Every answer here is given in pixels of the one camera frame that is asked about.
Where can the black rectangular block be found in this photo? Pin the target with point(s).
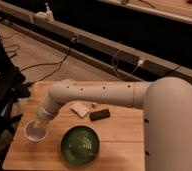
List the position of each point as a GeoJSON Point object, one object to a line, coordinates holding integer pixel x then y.
{"type": "Point", "coordinates": [97, 115]}

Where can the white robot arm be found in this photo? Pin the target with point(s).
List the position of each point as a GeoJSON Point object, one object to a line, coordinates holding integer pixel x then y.
{"type": "Point", "coordinates": [167, 108]}

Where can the long metal rail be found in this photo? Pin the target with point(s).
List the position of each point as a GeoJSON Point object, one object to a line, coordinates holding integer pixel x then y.
{"type": "Point", "coordinates": [154, 65]}

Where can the black chair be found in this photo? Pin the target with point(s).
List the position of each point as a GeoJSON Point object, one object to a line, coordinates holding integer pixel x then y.
{"type": "Point", "coordinates": [12, 87]}

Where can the white ceramic cup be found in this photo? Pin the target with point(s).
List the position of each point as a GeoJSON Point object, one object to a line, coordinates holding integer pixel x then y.
{"type": "Point", "coordinates": [35, 134]}

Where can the white object on rail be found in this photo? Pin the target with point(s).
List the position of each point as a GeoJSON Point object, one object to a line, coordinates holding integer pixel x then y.
{"type": "Point", "coordinates": [47, 15]}

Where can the green ceramic bowl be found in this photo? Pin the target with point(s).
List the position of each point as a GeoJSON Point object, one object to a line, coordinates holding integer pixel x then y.
{"type": "Point", "coordinates": [80, 145]}

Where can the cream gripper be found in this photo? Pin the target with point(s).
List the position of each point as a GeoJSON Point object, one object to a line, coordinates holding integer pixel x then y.
{"type": "Point", "coordinates": [39, 123]}

